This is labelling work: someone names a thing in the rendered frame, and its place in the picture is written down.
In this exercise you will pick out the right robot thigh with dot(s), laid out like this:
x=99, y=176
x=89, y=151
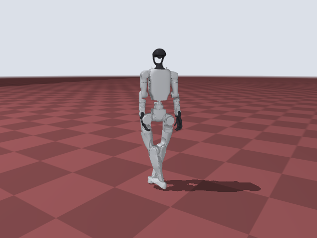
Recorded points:
x=167, y=130

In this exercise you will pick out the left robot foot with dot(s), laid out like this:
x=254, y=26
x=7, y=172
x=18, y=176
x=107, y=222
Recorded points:
x=158, y=182

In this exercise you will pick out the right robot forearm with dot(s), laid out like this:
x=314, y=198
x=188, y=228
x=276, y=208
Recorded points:
x=176, y=105

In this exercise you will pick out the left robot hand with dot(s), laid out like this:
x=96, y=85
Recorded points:
x=142, y=115

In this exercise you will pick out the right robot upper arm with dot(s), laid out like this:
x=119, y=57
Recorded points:
x=174, y=84

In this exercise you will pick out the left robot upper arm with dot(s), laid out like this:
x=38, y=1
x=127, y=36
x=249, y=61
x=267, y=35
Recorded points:
x=143, y=82

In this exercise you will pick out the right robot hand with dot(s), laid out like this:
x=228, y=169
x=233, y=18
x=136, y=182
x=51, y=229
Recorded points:
x=178, y=121

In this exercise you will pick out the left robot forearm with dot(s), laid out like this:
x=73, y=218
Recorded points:
x=142, y=103

